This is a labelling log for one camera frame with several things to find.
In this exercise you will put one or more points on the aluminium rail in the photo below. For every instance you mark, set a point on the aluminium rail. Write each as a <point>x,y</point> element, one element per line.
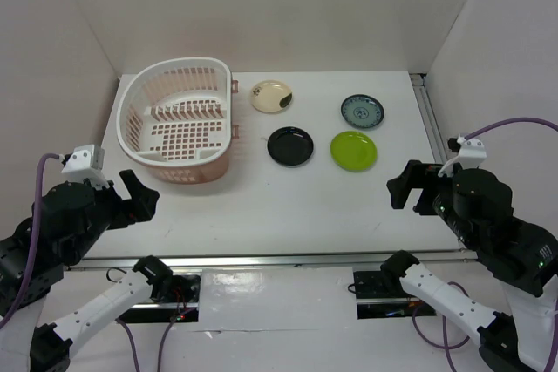
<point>276,260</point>
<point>436,141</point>

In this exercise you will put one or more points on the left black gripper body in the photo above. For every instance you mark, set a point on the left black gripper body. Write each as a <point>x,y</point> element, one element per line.
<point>111,212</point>

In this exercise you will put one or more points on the cream plate with green patch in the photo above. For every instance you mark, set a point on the cream plate with green patch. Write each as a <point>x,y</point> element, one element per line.
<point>271,96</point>

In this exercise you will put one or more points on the aluminium front rail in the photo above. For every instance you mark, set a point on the aluminium front rail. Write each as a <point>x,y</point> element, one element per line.
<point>276,260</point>

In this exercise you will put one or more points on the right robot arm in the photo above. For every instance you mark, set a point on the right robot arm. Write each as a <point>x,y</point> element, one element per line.
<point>511,316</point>

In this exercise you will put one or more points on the blue patterned plate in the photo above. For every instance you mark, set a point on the blue patterned plate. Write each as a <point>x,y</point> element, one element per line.
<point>362,111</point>

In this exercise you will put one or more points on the pink white dish rack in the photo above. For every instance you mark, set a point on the pink white dish rack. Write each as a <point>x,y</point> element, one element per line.
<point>175,119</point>

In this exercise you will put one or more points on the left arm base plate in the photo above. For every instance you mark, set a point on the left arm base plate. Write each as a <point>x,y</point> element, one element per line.
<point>181,303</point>

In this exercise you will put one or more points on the aluminium right side rail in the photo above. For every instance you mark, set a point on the aluminium right side rail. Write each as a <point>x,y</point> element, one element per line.
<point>436,141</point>

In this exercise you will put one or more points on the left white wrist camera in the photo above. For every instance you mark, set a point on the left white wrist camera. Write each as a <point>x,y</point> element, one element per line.
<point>86,162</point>

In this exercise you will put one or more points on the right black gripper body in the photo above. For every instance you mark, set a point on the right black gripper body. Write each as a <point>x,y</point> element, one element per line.
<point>435,197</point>

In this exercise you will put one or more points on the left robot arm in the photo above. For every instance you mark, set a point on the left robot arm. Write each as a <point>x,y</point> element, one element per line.
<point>26,279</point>

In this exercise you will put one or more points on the lime green plate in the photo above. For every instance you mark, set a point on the lime green plate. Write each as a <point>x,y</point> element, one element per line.
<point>353,151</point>

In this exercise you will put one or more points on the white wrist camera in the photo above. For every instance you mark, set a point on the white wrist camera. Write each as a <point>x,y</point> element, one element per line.
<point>86,162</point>
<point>468,153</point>

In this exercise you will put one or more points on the black glossy plate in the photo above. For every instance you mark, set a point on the black glossy plate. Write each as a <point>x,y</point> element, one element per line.
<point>290,146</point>

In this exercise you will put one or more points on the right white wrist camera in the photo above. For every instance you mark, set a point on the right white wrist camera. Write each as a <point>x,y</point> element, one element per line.
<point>468,153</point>

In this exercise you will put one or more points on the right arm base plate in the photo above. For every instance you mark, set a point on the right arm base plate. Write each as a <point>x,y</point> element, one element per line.
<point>376,299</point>

